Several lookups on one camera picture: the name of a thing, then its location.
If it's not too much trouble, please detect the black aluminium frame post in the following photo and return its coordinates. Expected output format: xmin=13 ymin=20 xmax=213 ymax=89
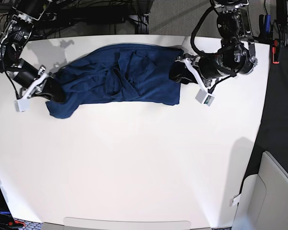
xmin=131 ymin=0 xmax=151 ymax=35

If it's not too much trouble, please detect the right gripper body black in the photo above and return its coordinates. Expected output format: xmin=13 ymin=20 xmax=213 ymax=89
xmin=11 ymin=58 xmax=46 ymax=89

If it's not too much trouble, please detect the dark grey cloth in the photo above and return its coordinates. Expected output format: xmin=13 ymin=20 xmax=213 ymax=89
xmin=244 ymin=47 xmax=288 ymax=178

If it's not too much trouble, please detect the blue handled tool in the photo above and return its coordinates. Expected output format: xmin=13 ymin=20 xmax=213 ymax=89
xmin=264 ymin=14 xmax=271 ymax=39

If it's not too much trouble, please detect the white paper tag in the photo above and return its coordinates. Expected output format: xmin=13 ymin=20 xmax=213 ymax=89
xmin=229 ymin=194 xmax=241 ymax=207

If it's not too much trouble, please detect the white plastic bin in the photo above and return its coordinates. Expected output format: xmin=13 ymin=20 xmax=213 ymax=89
xmin=232 ymin=152 xmax=288 ymax=230

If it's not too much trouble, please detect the blue long-sleeve T-shirt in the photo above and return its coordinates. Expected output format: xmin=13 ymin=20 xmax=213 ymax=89
xmin=46 ymin=44 xmax=184 ymax=119

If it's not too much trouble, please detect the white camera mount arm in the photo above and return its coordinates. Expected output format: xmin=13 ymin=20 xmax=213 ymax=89
xmin=176 ymin=54 xmax=238 ymax=107
xmin=14 ymin=65 xmax=49 ymax=112

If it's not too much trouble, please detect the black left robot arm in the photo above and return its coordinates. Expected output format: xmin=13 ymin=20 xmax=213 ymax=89
xmin=169 ymin=0 xmax=257 ymax=88

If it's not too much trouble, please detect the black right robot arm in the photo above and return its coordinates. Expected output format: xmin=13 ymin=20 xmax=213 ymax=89
xmin=0 ymin=0 xmax=66 ymax=103

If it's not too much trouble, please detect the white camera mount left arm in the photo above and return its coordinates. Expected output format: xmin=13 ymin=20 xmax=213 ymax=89
xmin=176 ymin=54 xmax=238 ymax=107

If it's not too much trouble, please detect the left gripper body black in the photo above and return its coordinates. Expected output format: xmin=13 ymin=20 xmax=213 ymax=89
xmin=195 ymin=56 xmax=230 ymax=81

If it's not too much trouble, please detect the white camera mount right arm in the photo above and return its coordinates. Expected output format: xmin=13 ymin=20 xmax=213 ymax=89
xmin=14 ymin=65 xmax=49 ymax=112

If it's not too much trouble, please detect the red and black clamp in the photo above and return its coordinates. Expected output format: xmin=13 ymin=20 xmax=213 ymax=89
xmin=272 ymin=38 xmax=281 ymax=64

